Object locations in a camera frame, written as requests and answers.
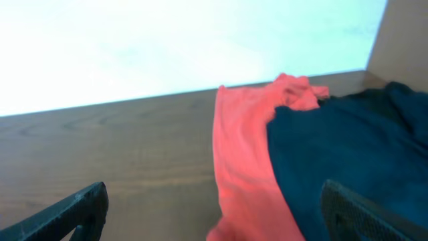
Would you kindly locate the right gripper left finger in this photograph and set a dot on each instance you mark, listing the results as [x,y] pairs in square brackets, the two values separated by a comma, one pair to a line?
[83,214]

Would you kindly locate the red orange shirt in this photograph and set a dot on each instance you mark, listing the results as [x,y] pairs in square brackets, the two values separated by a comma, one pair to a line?
[252,205]

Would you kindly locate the dark navy garment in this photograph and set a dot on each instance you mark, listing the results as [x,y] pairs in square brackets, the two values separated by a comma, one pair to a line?
[373,142]

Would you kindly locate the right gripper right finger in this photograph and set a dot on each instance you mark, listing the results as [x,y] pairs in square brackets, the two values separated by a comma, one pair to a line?
[350,216]

